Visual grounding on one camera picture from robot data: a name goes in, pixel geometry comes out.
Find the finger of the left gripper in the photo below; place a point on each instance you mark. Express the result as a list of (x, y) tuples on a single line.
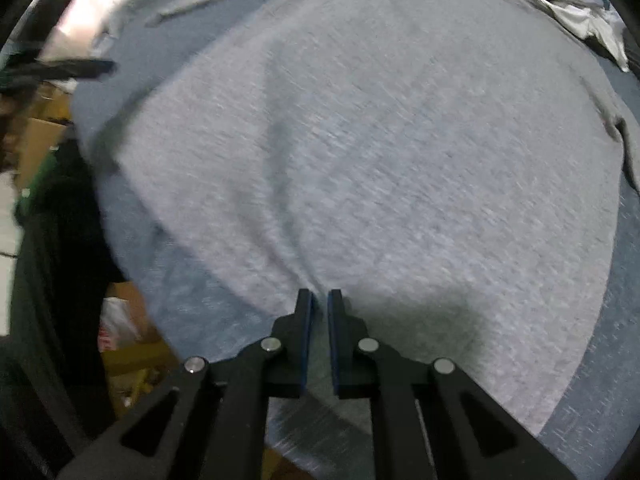
[(81, 68)]

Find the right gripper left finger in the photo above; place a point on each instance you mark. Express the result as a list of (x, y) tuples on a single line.
[(207, 420)]

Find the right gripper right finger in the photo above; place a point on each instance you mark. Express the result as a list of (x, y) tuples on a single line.
[(429, 421)]

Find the grey sweatshirt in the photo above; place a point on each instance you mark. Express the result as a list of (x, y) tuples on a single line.
[(375, 169)]

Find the cardboard box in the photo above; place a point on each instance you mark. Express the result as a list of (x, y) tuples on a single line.
[(39, 136)]

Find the dark blue bed sheet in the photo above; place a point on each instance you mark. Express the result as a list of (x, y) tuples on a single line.
[(175, 299)]

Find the white garment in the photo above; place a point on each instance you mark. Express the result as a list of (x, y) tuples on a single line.
[(586, 22)]

